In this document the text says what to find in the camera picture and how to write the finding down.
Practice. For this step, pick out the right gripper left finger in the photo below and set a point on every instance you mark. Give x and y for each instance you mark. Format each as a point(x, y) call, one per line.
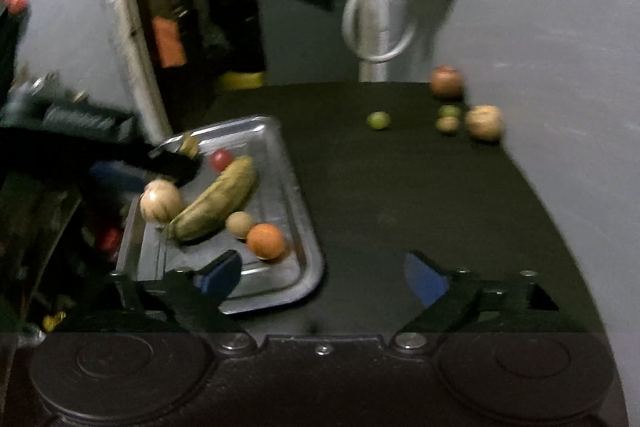
point(185, 298)

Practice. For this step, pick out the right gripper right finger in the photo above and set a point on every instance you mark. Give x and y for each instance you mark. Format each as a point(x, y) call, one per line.
point(455, 300)

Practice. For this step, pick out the orange round fruit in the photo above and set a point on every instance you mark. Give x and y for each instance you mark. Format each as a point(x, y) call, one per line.
point(266, 241)

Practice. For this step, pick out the pale round onion-like fruit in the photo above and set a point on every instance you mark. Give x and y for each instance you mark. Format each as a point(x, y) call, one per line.
point(160, 202)

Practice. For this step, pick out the long yellow-green banana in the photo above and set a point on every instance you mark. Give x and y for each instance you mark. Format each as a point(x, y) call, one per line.
point(209, 211)

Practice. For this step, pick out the small red tomato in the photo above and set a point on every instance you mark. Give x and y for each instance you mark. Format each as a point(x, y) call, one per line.
point(220, 160)

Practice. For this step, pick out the small tan round fruit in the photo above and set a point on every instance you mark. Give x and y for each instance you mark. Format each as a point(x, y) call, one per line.
point(448, 124)

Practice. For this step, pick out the green lime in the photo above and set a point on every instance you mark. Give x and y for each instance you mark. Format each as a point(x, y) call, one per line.
point(378, 120)
point(449, 111)

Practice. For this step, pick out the small tan fruit on tray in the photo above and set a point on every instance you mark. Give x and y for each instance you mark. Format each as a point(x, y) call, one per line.
point(239, 224)

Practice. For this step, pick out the metal tray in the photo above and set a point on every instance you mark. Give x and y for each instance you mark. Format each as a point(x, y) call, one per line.
point(147, 253)

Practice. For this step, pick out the short banana on tray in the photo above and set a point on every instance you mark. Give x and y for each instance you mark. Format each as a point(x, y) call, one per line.
point(189, 146)

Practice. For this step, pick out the reddish brown pomegranate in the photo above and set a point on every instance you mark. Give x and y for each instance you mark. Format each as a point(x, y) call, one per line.
point(446, 82)

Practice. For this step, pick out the yellow plastic container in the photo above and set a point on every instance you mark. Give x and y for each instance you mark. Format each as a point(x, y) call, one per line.
point(234, 81)

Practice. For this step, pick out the orange cloth in doorway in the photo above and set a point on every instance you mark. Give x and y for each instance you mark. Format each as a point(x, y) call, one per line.
point(168, 42)

